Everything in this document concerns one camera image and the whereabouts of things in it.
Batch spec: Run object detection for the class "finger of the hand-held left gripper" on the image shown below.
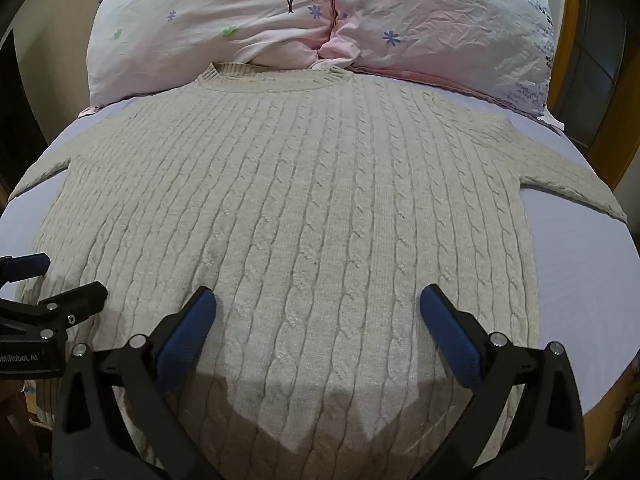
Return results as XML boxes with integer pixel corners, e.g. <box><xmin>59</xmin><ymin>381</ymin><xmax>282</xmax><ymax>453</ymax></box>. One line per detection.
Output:
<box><xmin>0</xmin><ymin>281</ymin><xmax>109</xmax><ymax>351</ymax></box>
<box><xmin>0</xmin><ymin>253</ymin><xmax>51</xmax><ymax>289</ymax></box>

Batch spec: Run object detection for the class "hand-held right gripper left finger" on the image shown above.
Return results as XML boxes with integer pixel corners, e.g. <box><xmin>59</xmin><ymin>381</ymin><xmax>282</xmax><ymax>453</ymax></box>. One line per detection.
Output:
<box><xmin>53</xmin><ymin>286</ymin><xmax>224</xmax><ymax>480</ymax></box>

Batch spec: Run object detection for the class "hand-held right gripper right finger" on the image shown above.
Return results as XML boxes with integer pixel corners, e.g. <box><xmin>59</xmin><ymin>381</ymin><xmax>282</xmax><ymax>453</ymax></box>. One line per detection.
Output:
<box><xmin>419</xmin><ymin>284</ymin><xmax>587</xmax><ymax>480</ymax></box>

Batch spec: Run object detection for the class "cream cable-knit sweater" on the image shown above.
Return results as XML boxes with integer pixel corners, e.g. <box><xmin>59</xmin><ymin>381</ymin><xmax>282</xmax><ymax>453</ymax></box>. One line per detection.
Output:
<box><xmin>9</xmin><ymin>62</ymin><xmax>628</xmax><ymax>480</ymax></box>

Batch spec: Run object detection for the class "right floral pink pillow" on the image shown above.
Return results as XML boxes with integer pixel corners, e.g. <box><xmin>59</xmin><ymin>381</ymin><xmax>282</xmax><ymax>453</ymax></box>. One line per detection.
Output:
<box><xmin>77</xmin><ymin>0</ymin><xmax>566</xmax><ymax>128</ymax></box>

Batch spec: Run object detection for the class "wooden bed frame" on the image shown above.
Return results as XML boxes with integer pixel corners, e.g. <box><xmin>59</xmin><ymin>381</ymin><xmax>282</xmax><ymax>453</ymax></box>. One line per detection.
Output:
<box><xmin>545</xmin><ymin>0</ymin><xmax>640</xmax><ymax>196</ymax></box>

